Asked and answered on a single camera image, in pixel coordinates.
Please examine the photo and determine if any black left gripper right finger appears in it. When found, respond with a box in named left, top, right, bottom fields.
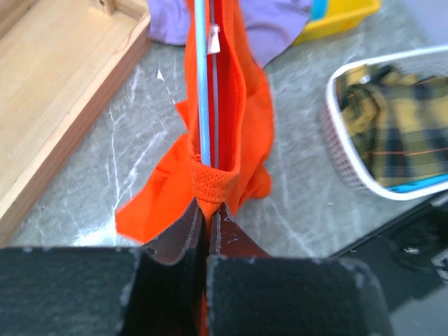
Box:
left=206, top=205, right=393, bottom=335

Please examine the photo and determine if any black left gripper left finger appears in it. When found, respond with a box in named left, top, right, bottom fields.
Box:
left=1, top=202, right=204, bottom=335

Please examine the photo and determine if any orange t shirt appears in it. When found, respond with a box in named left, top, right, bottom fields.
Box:
left=115, top=1, right=274, bottom=243

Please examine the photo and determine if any blue wire hanger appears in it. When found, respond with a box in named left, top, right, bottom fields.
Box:
left=194, top=0, right=221, bottom=169

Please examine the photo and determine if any yellow plaid shirt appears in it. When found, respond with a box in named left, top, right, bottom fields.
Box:
left=335, top=64, right=447, bottom=189

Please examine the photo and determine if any purple t shirt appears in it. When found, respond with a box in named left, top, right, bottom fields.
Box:
left=148, top=0, right=313, bottom=68

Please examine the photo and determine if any teal t shirt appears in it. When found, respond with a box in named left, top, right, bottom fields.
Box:
left=310, top=0, right=329, bottom=21

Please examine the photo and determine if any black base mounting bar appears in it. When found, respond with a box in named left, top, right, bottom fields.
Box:
left=325, top=194, right=448, bottom=336

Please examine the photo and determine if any blue cloth in basket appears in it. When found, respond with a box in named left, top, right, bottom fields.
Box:
left=387, top=174, right=448, bottom=193

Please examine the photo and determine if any white perforated plastic basket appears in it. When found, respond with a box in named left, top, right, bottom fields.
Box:
left=321, top=45, right=447, bottom=201

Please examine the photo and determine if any wooden clothes rack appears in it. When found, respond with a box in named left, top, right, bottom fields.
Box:
left=1, top=1, right=151, bottom=244

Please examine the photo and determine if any yellow plastic tray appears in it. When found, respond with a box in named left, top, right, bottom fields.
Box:
left=293, top=0, right=382, bottom=46

